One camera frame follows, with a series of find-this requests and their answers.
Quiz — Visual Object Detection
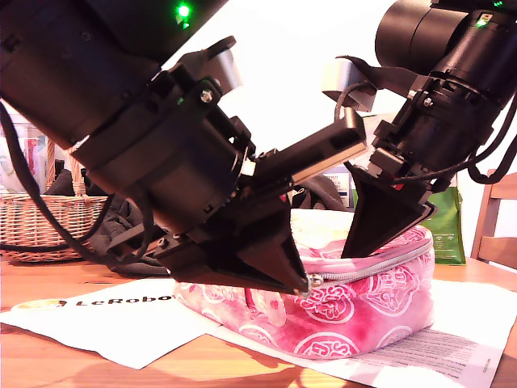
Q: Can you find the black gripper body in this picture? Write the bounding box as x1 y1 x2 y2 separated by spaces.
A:
369 74 502 195
76 74 368 255

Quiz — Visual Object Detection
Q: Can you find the pink printed zip bag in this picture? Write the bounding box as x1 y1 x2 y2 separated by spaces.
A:
173 208 436 361

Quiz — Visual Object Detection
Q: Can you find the silver green pet food bag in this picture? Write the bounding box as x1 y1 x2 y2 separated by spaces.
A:
351 112 466 266

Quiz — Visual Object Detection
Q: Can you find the small dark cloth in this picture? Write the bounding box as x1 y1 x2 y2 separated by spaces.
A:
52 169 86 197

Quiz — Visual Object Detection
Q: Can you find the wooden chair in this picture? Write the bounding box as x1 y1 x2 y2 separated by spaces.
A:
470 168 517 270

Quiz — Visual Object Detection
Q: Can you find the white LeRobot logo paper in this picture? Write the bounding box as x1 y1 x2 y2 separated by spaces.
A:
0 278 219 371

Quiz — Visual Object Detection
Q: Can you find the white printed letter sheet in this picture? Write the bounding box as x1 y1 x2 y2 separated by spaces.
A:
209 278 517 388

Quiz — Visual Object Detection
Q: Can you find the clear plastic jug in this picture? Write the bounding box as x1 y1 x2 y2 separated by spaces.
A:
0 112 53 195

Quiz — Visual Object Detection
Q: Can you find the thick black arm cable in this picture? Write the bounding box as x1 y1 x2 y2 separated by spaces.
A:
466 95 517 185

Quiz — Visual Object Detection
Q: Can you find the black camera cable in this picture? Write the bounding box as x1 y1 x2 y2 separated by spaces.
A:
334 79 375 122

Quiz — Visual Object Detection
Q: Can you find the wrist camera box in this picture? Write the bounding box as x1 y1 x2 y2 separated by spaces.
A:
322 56 421 112
173 35 245 96

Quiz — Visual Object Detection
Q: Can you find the wicker basket with handle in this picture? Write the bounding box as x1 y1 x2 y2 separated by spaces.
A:
0 139 112 263

